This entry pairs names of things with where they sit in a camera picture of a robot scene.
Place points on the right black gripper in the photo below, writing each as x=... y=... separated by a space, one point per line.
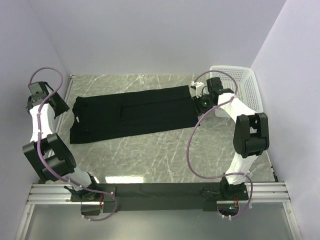
x=199 y=109

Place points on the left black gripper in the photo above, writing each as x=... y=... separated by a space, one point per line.
x=62 y=107

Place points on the black t shirt blue logo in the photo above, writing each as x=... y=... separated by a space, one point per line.
x=106 y=117

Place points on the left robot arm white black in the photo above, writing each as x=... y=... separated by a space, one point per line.
x=54 y=151

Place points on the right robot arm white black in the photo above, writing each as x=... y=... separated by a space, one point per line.
x=251 y=132

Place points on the white plastic basket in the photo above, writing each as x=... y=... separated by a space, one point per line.
x=248 y=90

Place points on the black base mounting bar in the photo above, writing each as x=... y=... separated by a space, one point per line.
x=127 y=197

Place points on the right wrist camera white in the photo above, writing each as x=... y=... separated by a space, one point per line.
x=198 y=87

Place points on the aluminium frame rail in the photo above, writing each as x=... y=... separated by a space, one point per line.
x=156 y=158

